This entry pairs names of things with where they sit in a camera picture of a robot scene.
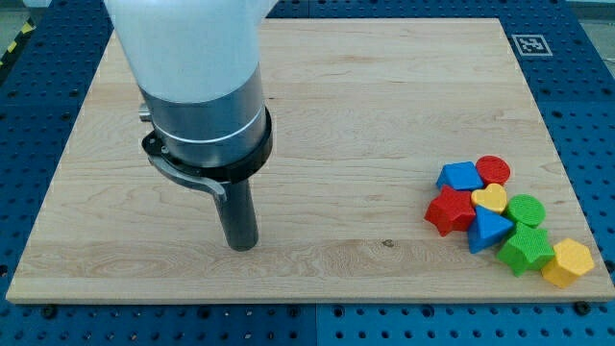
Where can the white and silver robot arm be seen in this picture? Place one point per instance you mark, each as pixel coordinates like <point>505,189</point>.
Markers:
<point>196,63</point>

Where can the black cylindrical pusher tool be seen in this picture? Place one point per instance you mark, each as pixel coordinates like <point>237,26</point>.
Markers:
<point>237,216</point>

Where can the wooden board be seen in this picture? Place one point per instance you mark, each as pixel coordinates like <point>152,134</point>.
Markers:
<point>366,112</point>

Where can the red star block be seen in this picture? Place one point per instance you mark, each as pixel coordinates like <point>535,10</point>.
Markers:
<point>451,210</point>

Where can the blue cube block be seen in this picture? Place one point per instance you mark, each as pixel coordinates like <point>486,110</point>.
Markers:
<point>460,176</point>

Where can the red cylinder block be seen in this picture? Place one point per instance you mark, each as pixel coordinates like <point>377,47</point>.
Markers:
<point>493,170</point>

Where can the blue triangle block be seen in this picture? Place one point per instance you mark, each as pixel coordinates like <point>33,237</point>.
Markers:
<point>487,229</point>

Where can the yellow heart block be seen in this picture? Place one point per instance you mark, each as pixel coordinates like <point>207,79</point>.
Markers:
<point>493,197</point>

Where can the green cylinder block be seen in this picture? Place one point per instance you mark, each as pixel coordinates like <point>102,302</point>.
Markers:
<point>526,209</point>

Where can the green star block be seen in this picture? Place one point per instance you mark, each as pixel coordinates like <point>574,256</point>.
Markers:
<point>526,249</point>

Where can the white fiducial marker tag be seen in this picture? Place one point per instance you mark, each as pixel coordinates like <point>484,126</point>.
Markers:
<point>531,45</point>

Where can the yellow hexagon block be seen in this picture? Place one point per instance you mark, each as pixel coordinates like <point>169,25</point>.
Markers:
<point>571,261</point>

